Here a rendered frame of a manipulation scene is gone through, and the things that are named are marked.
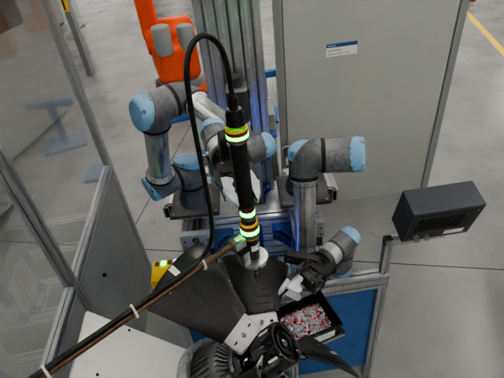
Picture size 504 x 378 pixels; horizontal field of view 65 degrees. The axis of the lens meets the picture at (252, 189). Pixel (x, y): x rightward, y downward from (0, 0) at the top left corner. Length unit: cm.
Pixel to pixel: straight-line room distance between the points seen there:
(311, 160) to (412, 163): 218
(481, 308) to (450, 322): 23
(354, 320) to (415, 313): 82
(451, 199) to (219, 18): 107
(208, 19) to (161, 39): 303
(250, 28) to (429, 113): 188
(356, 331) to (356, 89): 159
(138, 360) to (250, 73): 113
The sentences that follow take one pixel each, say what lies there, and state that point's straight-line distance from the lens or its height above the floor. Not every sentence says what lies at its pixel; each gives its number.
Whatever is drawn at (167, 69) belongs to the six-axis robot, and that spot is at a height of 57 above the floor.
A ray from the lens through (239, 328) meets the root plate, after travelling 110.
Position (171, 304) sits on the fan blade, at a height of 138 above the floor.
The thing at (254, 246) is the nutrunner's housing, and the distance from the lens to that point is 93.
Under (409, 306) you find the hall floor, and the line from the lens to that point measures 276.
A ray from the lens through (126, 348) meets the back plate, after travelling 114.
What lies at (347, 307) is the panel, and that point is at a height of 65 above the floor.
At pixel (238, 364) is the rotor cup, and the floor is 120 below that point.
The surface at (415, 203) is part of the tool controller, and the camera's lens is 150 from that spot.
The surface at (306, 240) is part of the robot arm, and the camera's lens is 139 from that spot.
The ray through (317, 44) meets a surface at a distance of 267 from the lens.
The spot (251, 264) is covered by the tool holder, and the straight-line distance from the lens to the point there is 96.
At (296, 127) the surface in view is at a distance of 287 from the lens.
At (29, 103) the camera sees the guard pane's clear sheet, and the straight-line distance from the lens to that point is 169.
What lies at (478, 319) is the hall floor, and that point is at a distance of 282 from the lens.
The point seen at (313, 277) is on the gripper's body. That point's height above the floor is 121.
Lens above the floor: 218
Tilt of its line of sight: 38 degrees down
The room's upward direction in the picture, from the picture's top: 7 degrees counter-clockwise
